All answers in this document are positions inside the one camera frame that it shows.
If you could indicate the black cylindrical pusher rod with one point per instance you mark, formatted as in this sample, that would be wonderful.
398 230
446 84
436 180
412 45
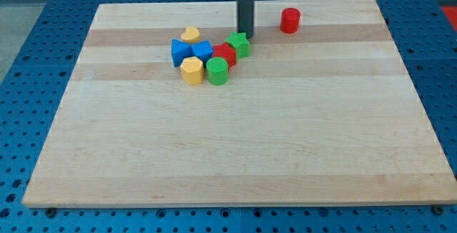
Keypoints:
245 17

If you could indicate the yellow heart block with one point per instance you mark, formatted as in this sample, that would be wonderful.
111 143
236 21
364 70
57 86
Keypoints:
191 35

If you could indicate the light wooden board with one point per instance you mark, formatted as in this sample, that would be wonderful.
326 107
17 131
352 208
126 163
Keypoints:
326 116

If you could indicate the red star block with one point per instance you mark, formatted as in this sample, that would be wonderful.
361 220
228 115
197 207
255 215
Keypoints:
227 52

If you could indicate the yellow hexagon block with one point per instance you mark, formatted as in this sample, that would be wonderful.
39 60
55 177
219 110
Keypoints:
192 70

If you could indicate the green star block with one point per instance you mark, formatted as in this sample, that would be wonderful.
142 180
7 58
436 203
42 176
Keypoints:
240 43

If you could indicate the red cylinder block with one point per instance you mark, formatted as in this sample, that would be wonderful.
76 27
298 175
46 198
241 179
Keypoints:
290 20

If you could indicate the blue cube block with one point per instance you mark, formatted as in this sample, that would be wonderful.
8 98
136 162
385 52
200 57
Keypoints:
202 50

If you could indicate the blue triangle block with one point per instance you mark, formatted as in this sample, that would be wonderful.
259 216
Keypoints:
179 51

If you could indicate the green cylinder block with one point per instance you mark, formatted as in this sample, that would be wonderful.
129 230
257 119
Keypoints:
217 71

